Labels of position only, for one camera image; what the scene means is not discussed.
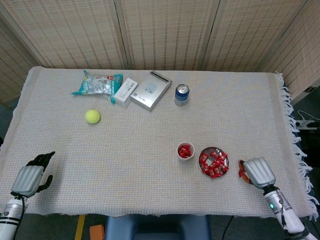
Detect silver right hand, orange fingertips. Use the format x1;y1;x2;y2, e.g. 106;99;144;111
238;156;277;190

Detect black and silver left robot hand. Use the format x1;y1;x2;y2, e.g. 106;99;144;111
11;151;56;198

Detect metal bowl of red candies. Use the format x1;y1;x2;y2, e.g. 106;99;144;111
200;150;229;178

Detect red chopped food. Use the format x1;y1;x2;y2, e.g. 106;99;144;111
178;144;193;159

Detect white paper cup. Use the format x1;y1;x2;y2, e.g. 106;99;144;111
176;141;196;162

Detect round metal bowl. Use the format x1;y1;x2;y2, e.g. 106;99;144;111
198;146;230;179

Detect black box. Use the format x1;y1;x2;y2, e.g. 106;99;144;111
298;128;320;167

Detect orange block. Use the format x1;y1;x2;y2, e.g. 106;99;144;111
89;224;105;240

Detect yellow tennis ball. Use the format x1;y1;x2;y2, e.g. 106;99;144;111
85;108;102;125

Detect blue drink can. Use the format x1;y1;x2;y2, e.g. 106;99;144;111
174;83;190;107

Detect woven bamboo screen panel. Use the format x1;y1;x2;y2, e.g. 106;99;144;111
262;0;320;105
114;0;221;72
0;14;35;103
0;0;128;70
202;0;308;73

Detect beige woven fringed tablecloth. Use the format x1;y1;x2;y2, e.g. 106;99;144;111
0;65;320;221

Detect teal and silver snack bag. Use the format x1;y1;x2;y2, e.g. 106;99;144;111
71;69;124;105

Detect small white cardboard box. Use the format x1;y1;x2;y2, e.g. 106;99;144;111
113;77;139;108

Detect grey spiral notebook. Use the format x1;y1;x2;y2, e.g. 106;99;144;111
129;70;173;112

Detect black floor cable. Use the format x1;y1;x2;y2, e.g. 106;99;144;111
222;216;235;240

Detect white clamp with cable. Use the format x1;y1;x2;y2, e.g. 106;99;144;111
294;109;316;130

